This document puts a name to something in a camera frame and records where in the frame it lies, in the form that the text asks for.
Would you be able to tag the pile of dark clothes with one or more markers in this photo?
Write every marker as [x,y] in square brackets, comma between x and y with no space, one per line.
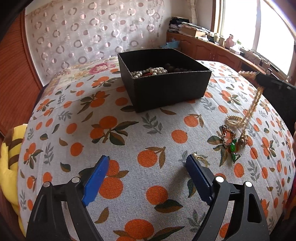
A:
[175,23]

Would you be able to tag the cardboard box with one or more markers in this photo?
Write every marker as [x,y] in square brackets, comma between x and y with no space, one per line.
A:
[192,32]

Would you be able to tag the patterned window curtain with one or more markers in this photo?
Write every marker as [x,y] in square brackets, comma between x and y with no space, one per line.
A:
[192,11]

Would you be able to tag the folded grey cloth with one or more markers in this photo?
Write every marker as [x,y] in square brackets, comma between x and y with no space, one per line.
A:
[196,26]

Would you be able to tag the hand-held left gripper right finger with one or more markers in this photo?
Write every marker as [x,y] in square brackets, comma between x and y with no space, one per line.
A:
[198,178]

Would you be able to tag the pink figurine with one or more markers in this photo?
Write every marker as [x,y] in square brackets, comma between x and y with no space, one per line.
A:
[229,41]

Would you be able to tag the brown wooden wardrobe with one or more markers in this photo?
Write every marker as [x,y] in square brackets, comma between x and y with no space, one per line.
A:
[18,81]

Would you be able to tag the wooden cabinet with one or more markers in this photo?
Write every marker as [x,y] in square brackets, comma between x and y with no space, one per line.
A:
[203,49]

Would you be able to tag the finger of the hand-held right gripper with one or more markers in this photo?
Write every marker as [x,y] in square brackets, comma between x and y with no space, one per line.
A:
[270,80]

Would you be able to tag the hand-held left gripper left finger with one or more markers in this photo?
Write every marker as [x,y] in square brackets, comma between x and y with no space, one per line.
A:
[97,178]

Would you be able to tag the orange print bed cloth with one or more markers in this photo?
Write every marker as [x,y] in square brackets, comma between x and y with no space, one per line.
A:
[138,129]

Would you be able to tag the window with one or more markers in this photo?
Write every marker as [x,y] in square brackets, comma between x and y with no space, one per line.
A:
[266,30]

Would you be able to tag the tissue box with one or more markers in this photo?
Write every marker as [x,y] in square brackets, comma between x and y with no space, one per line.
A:
[235,49]

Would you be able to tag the floral quilt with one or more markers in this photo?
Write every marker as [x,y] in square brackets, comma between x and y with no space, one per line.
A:
[99,68]

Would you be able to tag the yellow striped plush toy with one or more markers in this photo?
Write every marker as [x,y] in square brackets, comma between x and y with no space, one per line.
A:
[9,157]

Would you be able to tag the black jewelry box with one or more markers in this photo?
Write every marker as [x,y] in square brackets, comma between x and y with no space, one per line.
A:
[166,90]

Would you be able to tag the blue plastic bag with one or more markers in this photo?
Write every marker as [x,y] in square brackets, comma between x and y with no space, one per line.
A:
[173,43]

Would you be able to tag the circle print sheer curtain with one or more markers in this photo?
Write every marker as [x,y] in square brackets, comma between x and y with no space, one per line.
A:
[81,34]

